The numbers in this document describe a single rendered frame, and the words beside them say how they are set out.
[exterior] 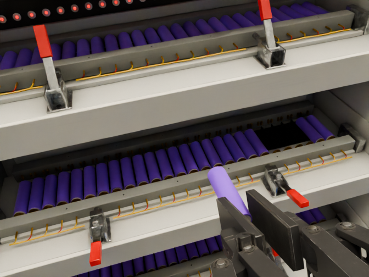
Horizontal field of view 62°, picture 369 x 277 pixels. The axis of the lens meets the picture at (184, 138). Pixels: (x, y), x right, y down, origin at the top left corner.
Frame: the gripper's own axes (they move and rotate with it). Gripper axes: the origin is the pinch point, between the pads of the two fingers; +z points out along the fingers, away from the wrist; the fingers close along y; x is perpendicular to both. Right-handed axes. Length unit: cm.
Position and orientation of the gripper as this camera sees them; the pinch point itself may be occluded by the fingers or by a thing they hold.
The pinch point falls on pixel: (255, 228)
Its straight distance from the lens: 23.3
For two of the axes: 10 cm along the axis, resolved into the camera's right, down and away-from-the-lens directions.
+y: -9.6, 2.2, -1.5
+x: 1.9, 9.6, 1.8
